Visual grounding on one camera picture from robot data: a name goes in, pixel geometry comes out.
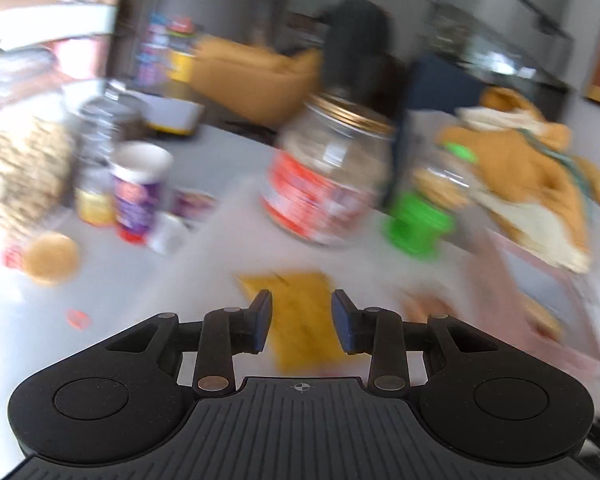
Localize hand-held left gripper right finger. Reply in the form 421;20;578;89
331;288;500;397

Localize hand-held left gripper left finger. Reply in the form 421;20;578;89
106;289;274;397

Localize yellow snack packet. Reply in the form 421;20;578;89
236;270;345;377

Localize pink cardboard box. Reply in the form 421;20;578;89
467;232;600;378

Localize small purple snack cup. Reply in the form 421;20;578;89
172;187;217;228

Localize green gumball dispenser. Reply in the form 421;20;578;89
384;141;483;262

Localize peanut jar with red label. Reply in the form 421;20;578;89
260;91;397;249

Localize purple paper cup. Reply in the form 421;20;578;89
108;141;176;247

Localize round beige cookie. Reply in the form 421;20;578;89
23;231;81;287

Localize white and yellow tray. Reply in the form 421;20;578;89
144;94;205;137

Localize yellow blanket pile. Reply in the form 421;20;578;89
436;86;600;275

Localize yellow armchair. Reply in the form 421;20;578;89
191;36;327;130

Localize dark blue cabinet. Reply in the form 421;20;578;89
402;54;488;117

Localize dark hanging jacket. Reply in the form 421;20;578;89
322;0;408;108

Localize colourful toy bottles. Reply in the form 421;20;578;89
137;11;203;86

